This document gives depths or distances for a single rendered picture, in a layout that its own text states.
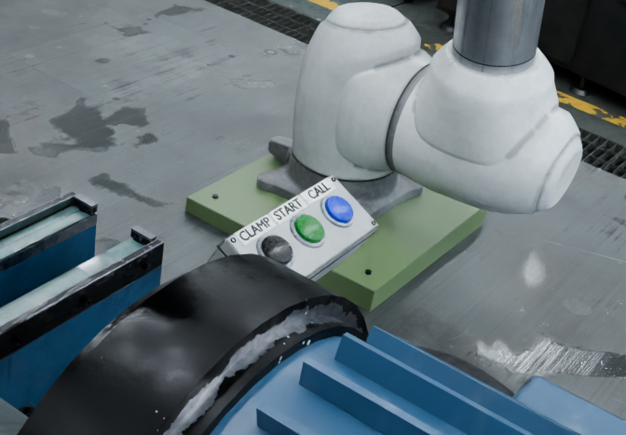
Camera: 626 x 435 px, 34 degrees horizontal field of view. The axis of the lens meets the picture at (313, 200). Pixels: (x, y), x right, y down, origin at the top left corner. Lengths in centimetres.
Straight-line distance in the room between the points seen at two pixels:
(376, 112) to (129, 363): 102
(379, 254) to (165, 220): 30
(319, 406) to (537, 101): 95
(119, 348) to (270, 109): 145
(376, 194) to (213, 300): 110
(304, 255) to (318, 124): 47
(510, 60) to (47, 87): 84
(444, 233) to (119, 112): 58
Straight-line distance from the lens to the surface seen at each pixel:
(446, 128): 125
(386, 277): 131
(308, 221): 93
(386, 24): 134
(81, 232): 120
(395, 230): 141
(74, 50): 190
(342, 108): 134
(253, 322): 32
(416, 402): 33
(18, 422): 61
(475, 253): 147
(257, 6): 452
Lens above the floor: 156
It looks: 30 degrees down
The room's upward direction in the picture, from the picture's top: 10 degrees clockwise
